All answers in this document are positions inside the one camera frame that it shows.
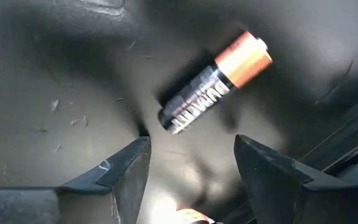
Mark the copper-top black AA battery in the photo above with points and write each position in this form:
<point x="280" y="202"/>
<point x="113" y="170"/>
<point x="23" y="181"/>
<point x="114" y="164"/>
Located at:
<point x="210" y="90"/>

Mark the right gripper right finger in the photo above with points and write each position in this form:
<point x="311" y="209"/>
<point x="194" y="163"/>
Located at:
<point x="269" y="186"/>

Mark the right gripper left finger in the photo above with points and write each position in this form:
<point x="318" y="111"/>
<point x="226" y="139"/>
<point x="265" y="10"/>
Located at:
<point x="119" y="186"/>

